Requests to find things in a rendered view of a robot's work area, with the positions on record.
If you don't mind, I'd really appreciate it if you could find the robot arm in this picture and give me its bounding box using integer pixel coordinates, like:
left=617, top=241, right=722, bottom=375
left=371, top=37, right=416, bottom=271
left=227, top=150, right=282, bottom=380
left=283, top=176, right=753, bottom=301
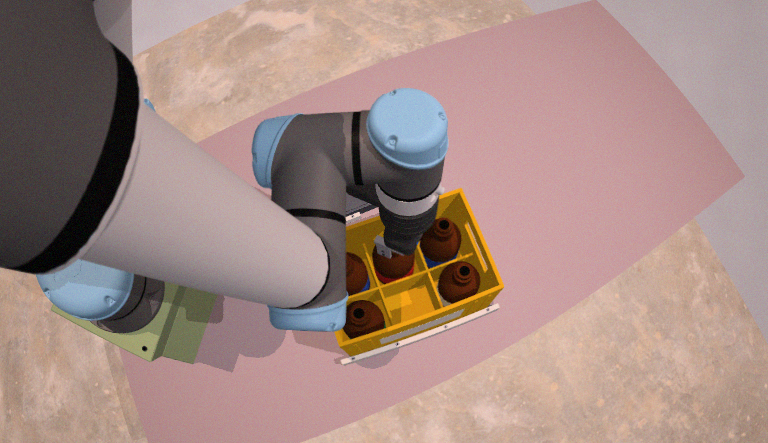
left=0, top=0, right=448, bottom=333

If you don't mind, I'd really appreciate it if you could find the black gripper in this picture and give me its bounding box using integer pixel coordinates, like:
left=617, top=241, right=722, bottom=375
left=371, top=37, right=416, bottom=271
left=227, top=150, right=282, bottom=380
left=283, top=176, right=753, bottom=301
left=346, top=182, right=445, bottom=259

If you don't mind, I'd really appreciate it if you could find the yellow bottle crate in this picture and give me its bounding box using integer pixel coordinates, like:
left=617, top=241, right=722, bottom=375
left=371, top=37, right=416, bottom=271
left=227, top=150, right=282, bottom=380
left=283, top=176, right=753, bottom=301
left=334, top=188, right=504, bottom=356

